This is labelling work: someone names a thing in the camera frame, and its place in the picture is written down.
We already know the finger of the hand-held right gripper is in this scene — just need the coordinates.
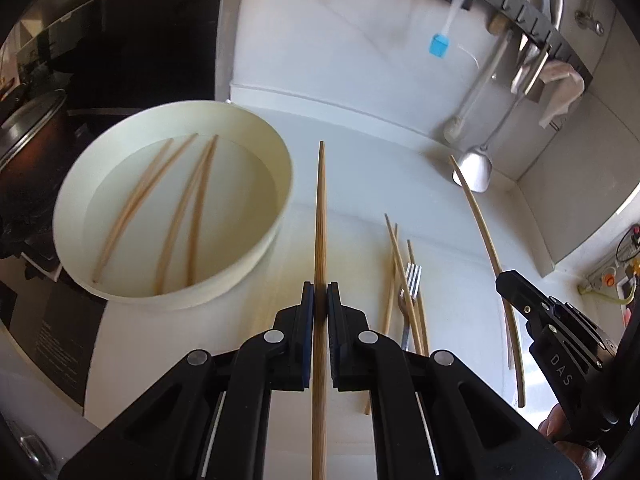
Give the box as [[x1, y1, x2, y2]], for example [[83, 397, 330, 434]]
[[495, 270, 618, 357], [524, 309, 553, 351]]

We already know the person's right hand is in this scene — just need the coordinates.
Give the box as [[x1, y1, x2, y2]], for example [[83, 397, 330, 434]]
[[537, 402, 611, 480]]

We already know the metal spatula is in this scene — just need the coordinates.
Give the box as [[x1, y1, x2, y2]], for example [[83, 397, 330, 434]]
[[452, 0, 565, 194]]

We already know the bunch of wooden chopsticks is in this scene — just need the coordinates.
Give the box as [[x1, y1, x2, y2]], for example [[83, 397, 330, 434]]
[[92, 132, 431, 416]]

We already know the metal fork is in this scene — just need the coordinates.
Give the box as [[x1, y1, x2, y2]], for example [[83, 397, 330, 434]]
[[397, 261, 423, 353]]

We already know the white plastic cutting board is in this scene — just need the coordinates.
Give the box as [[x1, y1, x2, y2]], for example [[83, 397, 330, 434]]
[[260, 204, 538, 431]]

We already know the black glass cooktop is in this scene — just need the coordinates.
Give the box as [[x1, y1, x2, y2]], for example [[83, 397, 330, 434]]
[[0, 255, 108, 416]]

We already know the single wooden chopstick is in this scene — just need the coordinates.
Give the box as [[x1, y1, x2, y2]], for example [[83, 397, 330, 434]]
[[311, 140, 329, 480], [448, 154, 527, 408]]

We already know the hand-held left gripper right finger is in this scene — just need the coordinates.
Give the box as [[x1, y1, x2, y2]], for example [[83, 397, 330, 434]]
[[326, 281, 571, 480]]

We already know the gas valve with orange knob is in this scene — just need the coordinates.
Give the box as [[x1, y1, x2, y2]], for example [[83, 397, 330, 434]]
[[587, 266, 623, 292]]

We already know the metal spoon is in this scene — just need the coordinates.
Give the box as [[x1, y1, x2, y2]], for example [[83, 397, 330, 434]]
[[509, 35, 538, 95]]

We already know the yellow gas hose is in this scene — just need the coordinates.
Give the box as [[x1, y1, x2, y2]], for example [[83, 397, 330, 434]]
[[578, 280, 640, 306]]

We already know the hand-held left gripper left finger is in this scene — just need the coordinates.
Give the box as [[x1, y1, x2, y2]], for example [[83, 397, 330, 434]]
[[57, 281, 317, 480]]

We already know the blue silicone basting brush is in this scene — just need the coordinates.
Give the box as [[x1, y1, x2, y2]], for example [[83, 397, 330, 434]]
[[429, 0, 471, 57]]

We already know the dark lidded cooking pot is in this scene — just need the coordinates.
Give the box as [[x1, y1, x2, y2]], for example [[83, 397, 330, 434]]
[[0, 82, 81, 221]]

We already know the white round bowl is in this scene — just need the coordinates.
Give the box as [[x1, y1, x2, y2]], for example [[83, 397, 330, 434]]
[[52, 100, 294, 313]]

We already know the white hanging cloth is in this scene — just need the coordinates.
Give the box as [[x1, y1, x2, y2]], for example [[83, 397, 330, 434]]
[[537, 59, 586, 130]]

